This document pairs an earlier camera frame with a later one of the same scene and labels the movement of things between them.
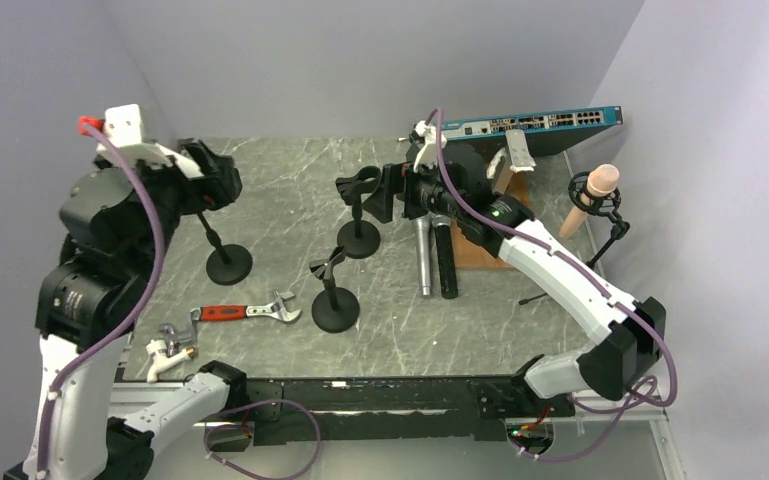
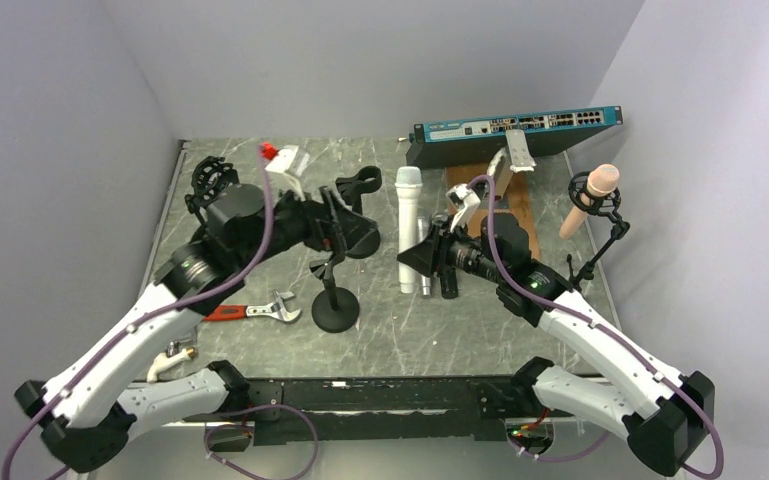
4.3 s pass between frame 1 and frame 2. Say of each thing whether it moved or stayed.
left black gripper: moved
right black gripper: moved
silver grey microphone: stayed
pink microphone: stayed
